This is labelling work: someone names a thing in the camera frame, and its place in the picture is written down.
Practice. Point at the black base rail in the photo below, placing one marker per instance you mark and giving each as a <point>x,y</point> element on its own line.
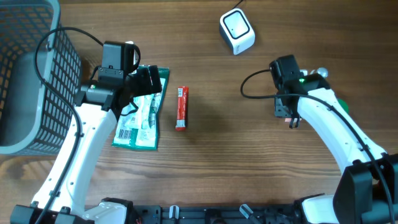
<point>280,213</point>

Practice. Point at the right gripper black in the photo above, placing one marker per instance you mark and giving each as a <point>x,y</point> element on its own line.
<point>280,111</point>

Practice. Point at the mint green wipes packet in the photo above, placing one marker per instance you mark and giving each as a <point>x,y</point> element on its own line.
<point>147,108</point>

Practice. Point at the yellow liquid small bottle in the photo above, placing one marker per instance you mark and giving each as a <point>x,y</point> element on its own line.
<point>321,71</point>

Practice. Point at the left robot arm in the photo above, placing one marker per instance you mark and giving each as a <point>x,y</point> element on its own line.
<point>98,106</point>

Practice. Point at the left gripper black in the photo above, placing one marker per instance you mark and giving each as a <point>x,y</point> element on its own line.
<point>143,74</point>

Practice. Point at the red stick packet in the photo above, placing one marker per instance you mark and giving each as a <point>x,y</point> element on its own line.
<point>182,108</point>

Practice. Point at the grey plastic mesh basket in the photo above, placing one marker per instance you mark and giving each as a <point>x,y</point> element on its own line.
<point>37,76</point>

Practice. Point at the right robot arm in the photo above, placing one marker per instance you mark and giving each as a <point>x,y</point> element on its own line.
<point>367,192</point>

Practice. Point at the green lid white jar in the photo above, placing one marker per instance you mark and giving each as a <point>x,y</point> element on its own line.
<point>344,105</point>

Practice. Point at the white barcode scanner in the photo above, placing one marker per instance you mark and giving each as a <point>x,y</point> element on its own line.
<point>236,31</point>

